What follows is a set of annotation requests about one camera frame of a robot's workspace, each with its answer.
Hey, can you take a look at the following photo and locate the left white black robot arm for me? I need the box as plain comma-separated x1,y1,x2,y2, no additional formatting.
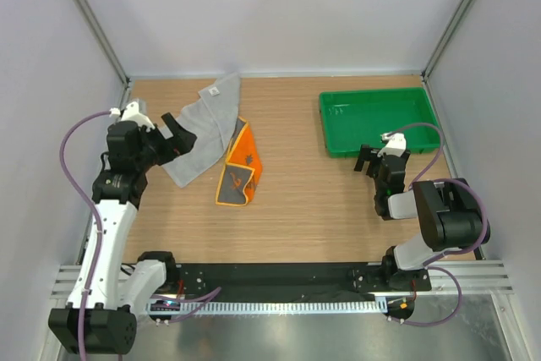
48,109,197,359

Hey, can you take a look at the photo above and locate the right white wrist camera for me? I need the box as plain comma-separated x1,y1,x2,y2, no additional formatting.
377,133,407,157

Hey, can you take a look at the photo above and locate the aluminium frame rail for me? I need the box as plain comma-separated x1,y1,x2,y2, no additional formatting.
50,258,515,301

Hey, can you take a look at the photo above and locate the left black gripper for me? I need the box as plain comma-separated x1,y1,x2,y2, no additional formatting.
134,113,195,172

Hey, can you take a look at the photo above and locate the white slotted cable duct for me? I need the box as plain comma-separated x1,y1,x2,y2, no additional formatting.
146,300,387,317

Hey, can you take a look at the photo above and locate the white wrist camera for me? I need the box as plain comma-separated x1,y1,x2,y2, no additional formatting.
109,99,156,130
377,133,407,157

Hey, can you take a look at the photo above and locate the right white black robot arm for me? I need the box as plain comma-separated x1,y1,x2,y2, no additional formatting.
352,145,490,292

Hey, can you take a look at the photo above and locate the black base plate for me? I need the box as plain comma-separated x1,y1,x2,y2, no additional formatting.
170,262,432,303

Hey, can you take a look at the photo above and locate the green plastic tray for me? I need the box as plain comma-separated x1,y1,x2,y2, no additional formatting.
319,88,438,158

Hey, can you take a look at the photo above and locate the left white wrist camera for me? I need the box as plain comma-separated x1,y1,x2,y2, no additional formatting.
109,99,156,130

